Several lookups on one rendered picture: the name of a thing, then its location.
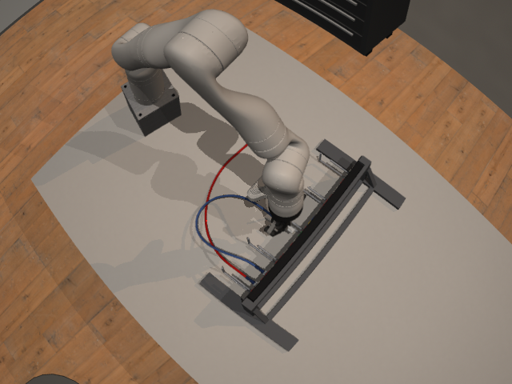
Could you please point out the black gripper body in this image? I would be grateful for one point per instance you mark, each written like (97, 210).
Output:
(280, 220)

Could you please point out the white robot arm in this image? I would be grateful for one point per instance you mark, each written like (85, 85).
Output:
(198, 54)

